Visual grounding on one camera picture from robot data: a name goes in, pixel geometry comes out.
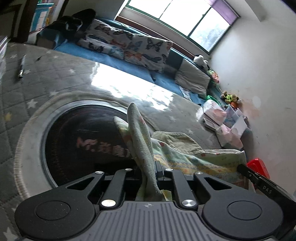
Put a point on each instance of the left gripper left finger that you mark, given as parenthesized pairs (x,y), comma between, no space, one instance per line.
(124,184)

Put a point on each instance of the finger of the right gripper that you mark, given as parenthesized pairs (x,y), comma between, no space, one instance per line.
(266,186)

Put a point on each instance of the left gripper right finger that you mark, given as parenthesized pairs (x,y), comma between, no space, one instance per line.
(175,182)

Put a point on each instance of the patterned green children's jacket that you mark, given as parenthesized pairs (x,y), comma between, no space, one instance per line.
(177,151)

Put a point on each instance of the red plastic stool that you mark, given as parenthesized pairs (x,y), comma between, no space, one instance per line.
(258,166)

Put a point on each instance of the clear plastic storage bin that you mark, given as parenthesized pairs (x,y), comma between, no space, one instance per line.
(232,115)

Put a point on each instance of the flat dark booklet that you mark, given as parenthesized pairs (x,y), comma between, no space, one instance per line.
(210,125)

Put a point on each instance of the pink tissue pack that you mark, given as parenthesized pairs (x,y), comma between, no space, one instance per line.
(214,111)

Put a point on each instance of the colourful plush toys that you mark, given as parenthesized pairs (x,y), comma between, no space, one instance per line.
(231,99)

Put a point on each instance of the orange green plush toy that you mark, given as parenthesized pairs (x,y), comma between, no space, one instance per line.
(214,76)

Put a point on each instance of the grey cushion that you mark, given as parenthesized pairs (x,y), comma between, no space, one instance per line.
(192,78)

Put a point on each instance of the white plush toy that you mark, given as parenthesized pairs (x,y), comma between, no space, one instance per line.
(201,62)

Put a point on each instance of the quilted grey star tablecloth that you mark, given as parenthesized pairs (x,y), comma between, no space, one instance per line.
(49,73)

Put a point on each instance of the large butterfly pillow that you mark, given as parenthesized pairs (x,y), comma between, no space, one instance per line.
(149,52)

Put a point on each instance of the black marker pen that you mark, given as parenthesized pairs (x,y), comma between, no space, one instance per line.
(21,67)

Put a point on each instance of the small butterfly pillow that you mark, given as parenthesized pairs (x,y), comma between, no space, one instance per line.
(103,38)

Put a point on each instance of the blue bench cover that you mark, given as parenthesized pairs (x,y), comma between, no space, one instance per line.
(54,39)

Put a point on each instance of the green framed window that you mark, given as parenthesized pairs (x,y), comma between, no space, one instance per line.
(193,25)

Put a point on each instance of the clear plastic container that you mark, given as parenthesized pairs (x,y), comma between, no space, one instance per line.
(3,47)

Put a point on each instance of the blue white cabinet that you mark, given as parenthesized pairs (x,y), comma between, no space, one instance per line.
(42,11)

